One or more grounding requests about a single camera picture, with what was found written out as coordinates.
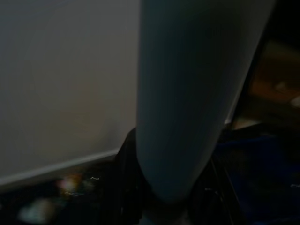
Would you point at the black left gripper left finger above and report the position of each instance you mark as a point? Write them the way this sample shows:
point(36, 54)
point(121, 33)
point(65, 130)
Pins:
point(130, 178)

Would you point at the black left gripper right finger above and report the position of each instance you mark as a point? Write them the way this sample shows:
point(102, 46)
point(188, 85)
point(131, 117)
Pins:
point(211, 201)

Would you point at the blue plastic dustpan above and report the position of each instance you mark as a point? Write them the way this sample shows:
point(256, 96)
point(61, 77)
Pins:
point(257, 168)

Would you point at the white baseboard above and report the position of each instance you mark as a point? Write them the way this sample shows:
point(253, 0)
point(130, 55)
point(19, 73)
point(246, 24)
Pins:
point(58, 165)

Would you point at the brown cardboard box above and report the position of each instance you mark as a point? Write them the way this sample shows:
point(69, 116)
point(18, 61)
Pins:
point(274, 93)

